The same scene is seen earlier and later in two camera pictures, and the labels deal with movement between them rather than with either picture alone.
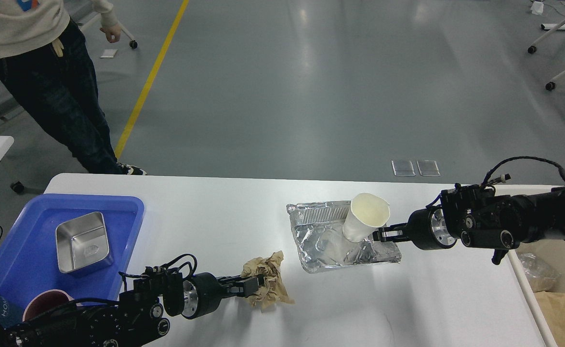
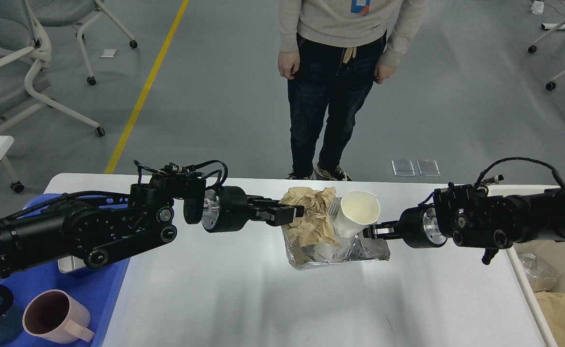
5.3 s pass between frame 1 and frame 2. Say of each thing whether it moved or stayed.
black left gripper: moved
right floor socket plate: stayed
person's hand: moved
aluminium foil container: moved
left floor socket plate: stayed
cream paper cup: moved
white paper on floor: stayed
